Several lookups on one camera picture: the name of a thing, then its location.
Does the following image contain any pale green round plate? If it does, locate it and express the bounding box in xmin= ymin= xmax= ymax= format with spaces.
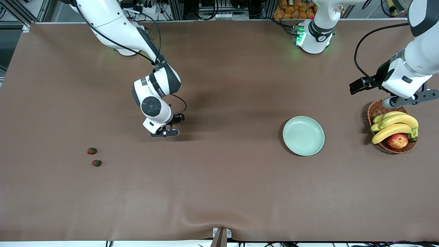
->
xmin=283 ymin=116 xmax=325 ymax=156

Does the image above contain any aluminium extrusion frame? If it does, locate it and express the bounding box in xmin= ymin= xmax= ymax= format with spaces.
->
xmin=0 ymin=0 xmax=439 ymax=30

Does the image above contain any red yellow apple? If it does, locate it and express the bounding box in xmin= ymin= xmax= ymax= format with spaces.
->
xmin=387 ymin=133 xmax=409 ymax=150

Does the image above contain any bag of orange buns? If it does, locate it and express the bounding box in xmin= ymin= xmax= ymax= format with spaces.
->
xmin=273 ymin=0 xmax=318 ymax=20

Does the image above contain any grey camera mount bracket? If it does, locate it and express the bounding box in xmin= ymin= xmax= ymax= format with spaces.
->
xmin=210 ymin=227 xmax=232 ymax=247

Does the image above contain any brown table mat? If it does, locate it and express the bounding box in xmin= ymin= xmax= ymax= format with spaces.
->
xmin=0 ymin=21 xmax=439 ymax=242

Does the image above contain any small greenish yellow banana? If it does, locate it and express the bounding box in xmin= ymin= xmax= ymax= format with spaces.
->
xmin=373 ymin=111 xmax=408 ymax=124

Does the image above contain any white power strip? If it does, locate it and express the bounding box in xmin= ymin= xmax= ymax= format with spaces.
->
xmin=135 ymin=2 xmax=158 ymax=14

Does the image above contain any white connector strip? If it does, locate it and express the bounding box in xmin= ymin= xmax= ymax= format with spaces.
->
xmin=199 ymin=12 xmax=251 ymax=20

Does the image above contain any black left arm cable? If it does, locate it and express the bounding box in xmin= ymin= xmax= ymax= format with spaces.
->
xmin=354 ymin=23 xmax=410 ymax=93

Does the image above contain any large yellow banana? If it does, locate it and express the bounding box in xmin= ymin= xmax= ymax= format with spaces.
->
xmin=370 ymin=114 xmax=419 ymax=133

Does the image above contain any brown wicker basket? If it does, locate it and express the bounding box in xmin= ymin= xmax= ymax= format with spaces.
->
xmin=367 ymin=99 xmax=418 ymax=154

